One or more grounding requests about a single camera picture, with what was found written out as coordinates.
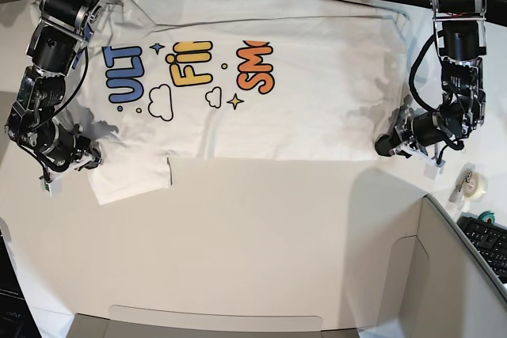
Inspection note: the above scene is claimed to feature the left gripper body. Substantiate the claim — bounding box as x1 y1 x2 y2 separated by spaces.
387 107 447 167

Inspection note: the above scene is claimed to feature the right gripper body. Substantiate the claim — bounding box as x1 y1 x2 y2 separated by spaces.
37 127 98 180

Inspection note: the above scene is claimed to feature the white printed t-shirt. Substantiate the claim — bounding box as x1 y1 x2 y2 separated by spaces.
71 0 406 204

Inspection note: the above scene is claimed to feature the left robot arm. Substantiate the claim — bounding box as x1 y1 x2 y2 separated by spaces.
375 0 487 167

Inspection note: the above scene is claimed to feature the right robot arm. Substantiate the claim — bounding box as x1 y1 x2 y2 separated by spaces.
6 0 106 186

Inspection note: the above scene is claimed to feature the clear tape dispenser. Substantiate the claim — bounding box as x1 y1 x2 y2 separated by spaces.
448 163 488 212

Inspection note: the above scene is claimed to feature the green tape roll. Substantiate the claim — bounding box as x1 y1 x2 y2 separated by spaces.
477 211 495 225

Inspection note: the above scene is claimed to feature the black computer keyboard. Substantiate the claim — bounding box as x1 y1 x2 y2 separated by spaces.
457 217 506 284

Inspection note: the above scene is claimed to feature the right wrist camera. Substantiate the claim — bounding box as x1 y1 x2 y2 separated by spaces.
40 177 61 198

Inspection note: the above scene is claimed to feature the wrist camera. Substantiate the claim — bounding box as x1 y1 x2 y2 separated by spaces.
40 177 61 198
423 164 440 180

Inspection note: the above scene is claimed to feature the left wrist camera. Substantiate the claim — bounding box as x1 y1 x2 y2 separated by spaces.
423 164 440 180

